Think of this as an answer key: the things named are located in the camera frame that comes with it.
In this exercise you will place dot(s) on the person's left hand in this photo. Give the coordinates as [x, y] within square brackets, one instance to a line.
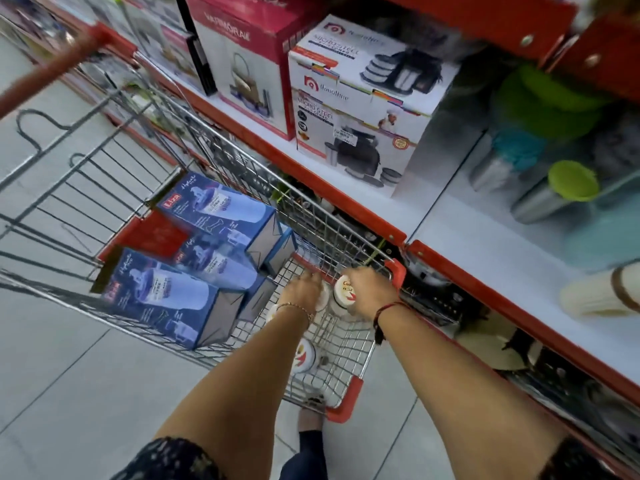
[299, 293]

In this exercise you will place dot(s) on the person's right hand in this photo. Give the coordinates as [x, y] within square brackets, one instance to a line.
[372, 293]

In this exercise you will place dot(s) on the person's right fingers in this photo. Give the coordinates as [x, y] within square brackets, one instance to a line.
[356, 277]

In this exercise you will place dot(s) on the person's left fingers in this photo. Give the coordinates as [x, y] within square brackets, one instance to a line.
[311, 282]

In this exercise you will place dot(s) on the white jar with red print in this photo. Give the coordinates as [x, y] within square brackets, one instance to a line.
[343, 293]
[324, 295]
[304, 355]

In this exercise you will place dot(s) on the person's right forearm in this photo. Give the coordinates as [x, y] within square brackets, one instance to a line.
[465, 394]

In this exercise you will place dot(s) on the person's left forearm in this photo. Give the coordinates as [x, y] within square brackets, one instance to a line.
[252, 384]

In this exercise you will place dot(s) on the small blue box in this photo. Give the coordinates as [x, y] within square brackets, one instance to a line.
[281, 247]

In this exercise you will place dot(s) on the dark appliance on lower shelf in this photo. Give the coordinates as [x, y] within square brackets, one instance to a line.
[440, 294]

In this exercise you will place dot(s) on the blue bottle box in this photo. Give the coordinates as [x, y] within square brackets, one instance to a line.
[160, 297]
[220, 207]
[220, 264]

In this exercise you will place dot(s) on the red edged white store shelf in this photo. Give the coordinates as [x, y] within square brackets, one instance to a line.
[475, 244]

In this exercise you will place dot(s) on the person's foot in sandal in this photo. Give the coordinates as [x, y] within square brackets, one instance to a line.
[310, 417]

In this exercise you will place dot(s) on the flat red box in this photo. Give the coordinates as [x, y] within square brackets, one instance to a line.
[147, 234]

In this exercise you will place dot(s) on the white lunch box set carton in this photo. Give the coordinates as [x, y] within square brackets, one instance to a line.
[365, 104]

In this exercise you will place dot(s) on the person's leg in dark trousers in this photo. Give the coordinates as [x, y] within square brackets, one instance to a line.
[306, 457]

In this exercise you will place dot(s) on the steel bottle with teal lid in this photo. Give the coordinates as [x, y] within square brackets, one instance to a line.
[505, 157]

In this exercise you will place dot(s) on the steel bottle with green lid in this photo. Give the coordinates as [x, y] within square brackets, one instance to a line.
[555, 192]

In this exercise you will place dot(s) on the dark patterned sleeve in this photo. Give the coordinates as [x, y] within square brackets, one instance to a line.
[167, 459]

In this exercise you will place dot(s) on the white ribbed container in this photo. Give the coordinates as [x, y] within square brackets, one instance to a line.
[595, 292]

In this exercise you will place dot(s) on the red and white appliance carton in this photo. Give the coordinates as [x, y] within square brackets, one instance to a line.
[250, 49]

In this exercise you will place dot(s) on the large green lidded container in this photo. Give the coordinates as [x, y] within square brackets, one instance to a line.
[550, 102]

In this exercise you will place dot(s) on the cookware carton with black edge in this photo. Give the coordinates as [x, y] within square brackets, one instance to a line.
[170, 39]

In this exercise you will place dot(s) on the row of cartons on shelf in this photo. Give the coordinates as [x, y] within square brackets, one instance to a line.
[75, 14]

